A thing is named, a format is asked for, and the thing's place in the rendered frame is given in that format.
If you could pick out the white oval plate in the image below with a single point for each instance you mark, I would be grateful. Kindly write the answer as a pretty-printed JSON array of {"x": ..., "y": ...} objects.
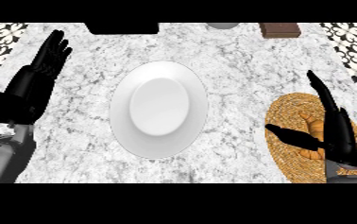
[{"x": 158, "y": 109}]

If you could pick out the black appliance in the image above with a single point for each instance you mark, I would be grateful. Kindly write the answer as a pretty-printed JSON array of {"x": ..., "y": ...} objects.
[{"x": 121, "y": 28}]

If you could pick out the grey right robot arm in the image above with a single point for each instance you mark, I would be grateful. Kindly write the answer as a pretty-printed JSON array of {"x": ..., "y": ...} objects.
[{"x": 341, "y": 171}]

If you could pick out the round woven straw placemat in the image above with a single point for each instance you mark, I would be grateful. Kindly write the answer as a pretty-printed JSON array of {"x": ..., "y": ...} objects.
[{"x": 289, "y": 133}]

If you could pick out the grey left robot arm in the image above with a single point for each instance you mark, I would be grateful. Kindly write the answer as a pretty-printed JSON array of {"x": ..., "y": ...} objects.
[{"x": 12, "y": 153}]

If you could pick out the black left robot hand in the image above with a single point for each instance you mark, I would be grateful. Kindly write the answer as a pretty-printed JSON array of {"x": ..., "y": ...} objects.
[{"x": 35, "y": 76}]

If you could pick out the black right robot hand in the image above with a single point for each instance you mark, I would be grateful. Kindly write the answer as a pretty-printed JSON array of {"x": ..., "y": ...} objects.
[{"x": 338, "y": 130}]

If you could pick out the grey round object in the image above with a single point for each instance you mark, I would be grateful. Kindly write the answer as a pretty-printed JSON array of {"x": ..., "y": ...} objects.
[{"x": 223, "y": 25}]

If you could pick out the brown rectangular block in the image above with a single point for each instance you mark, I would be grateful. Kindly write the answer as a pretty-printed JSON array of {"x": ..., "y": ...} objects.
[{"x": 279, "y": 29}]

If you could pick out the golden brown croissant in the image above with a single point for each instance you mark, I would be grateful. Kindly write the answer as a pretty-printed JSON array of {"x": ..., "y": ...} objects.
[{"x": 314, "y": 127}]

